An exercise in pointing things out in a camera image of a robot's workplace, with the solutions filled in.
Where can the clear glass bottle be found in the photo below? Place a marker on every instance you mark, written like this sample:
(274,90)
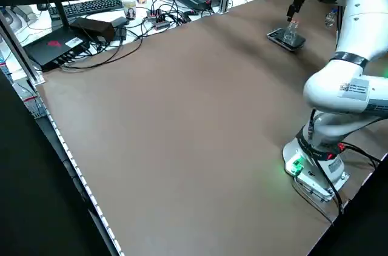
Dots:
(291,33)

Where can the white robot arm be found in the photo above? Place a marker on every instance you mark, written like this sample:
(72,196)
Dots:
(354,25)

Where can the silver electronic balance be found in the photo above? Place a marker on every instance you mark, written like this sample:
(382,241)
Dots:
(276,37)

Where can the clear dropper bottle blue cap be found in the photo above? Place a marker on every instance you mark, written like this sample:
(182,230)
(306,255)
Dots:
(330,18)

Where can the grey USB hub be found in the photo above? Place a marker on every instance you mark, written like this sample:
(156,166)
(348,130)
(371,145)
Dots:
(157,19)

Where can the paper cup with picture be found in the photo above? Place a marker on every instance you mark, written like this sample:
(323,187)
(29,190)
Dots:
(129,7)

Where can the small black adapter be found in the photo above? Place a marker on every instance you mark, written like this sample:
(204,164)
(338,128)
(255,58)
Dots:
(120,30)

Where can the black power brick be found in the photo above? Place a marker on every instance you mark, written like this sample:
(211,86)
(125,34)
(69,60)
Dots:
(94,27)

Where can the black keyboard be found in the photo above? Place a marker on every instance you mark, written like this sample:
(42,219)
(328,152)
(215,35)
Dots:
(91,5)

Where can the black computer box red logo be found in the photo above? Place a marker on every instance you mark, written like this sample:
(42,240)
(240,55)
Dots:
(51,48)

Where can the aluminium table edge rail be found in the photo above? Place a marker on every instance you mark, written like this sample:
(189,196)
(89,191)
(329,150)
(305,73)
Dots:
(75,165)

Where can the aluminium frame post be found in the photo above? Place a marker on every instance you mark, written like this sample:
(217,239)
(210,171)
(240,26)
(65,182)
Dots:
(18,49)

